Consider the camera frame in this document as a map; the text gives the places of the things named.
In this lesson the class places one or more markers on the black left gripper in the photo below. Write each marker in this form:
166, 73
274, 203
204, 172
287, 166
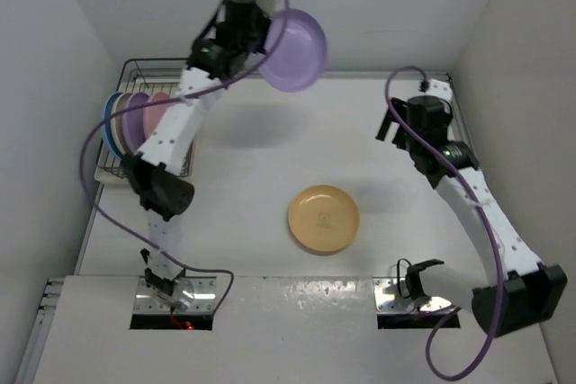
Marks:
265, 22

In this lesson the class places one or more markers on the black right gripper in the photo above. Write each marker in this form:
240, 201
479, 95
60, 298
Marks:
388, 119

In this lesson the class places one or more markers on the purple plastic plate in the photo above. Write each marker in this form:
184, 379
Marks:
302, 55
132, 122

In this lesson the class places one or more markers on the pink plastic plate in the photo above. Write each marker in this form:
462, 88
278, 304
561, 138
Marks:
153, 114

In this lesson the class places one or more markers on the cream plastic plate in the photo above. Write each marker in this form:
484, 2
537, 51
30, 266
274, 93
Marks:
116, 123

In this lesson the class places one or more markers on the blue plastic plate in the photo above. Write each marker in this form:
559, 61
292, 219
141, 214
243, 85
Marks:
106, 129

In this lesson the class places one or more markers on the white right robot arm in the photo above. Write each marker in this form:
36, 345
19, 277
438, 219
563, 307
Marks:
518, 284

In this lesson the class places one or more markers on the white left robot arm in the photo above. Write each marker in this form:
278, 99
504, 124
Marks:
237, 30

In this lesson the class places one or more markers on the yellow plastic plate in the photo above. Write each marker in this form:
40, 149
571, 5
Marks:
323, 219

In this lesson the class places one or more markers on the aluminium frame rail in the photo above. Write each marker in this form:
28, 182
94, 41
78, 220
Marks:
458, 134

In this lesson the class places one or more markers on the grey wire dish rack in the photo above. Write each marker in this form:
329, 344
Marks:
149, 75

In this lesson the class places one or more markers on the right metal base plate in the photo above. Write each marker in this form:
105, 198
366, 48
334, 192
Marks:
391, 298

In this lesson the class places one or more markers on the metal base plate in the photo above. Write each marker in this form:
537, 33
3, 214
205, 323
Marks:
391, 298
191, 296

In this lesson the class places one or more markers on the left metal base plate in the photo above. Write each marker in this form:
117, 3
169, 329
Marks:
191, 296

